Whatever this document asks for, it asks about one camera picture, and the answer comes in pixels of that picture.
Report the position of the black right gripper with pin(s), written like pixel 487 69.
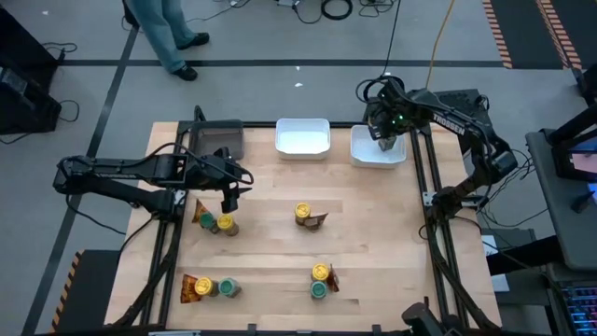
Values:
pixel 389 112

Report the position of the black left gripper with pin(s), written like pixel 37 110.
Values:
pixel 210 170

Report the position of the yellow-lid seasoning can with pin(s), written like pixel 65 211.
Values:
pixel 320 272
pixel 204 286
pixel 226 222
pixel 302 211

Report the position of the orange taco seasoning packet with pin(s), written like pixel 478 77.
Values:
pixel 188 289
pixel 199 211
pixel 333 280
pixel 317 220

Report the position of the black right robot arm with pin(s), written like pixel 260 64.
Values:
pixel 448 119

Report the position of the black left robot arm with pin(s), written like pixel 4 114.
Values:
pixel 116 169

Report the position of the white plastic bin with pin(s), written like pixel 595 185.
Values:
pixel 368 156
pixel 303 140

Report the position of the grey translucent plastic bin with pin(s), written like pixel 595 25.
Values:
pixel 219 135

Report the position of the white paper sheet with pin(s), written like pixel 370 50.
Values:
pixel 487 245

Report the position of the black mat with orange stripes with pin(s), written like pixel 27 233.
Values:
pixel 93 289
pixel 522 32

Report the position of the person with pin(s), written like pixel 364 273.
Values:
pixel 163 32

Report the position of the black desk leg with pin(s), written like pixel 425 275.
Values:
pixel 522 256

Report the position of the grey desk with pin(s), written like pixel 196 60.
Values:
pixel 559 210

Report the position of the monitor with pink screen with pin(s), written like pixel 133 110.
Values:
pixel 585 161

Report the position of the small black desk device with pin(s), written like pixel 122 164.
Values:
pixel 583 203

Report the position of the black equipment cabinet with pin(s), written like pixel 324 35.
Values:
pixel 23 107

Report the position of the backlit computer keyboard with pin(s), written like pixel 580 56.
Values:
pixel 583 308

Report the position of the black aluminium table frame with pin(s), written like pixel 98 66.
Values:
pixel 261 124

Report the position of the black handheld camera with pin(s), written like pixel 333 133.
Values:
pixel 422 322

